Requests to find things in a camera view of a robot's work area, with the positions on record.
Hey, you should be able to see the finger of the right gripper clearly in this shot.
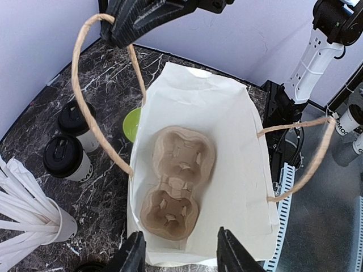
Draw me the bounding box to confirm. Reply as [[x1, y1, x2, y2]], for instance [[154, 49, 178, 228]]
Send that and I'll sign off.
[[100, 0, 197, 48]]

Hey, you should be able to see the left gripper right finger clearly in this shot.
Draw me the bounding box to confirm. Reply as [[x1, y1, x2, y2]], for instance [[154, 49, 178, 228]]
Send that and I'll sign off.
[[217, 227, 265, 272]]

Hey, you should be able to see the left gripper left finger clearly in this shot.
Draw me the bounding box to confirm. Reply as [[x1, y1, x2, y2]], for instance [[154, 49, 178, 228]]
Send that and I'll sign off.
[[102, 231, 146, 272]]

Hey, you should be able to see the stack of black lids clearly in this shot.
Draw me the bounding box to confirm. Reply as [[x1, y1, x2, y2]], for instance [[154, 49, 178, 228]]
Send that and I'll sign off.
[[74, 262, 105, 272]]

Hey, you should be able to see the brown paper bag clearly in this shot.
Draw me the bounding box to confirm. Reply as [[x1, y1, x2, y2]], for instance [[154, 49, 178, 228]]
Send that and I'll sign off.
[[71, 14, 336, 267]]

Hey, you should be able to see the cardboard two-cup carrier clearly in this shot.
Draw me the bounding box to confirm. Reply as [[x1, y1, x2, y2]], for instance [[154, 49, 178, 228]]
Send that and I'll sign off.
[[140, 126, 216, 241]]

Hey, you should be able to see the white paper coffee cup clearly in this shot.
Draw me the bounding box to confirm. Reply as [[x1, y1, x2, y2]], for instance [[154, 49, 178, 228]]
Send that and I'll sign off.
[[57, 100, 99, 153]]

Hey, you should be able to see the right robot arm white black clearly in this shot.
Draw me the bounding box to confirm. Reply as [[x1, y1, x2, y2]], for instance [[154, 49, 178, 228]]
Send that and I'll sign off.
[[101, 1, 362, 105]]

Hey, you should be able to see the white cup holding straws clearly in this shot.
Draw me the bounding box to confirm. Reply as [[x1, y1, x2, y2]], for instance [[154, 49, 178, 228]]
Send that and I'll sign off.
[[42, 198, 78, 245]]

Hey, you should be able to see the green bowl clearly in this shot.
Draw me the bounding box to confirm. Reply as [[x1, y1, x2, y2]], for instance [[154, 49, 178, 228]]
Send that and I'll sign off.
[[123, 107, 141, 143]]

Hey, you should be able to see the bundle of wrapped white straws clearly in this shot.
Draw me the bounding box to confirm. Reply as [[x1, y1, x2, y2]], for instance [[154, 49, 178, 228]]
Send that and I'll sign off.
[[1, 159, 61, 271]]

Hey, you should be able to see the group of spare lidded cups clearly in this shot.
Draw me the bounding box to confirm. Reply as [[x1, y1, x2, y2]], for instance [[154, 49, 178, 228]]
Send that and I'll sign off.
[[335, 104, 362, 155]]

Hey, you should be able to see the white slotted cable duct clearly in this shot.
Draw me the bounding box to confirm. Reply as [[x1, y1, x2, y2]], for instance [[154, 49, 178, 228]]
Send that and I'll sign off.
[[263, 163, 295, 272]]

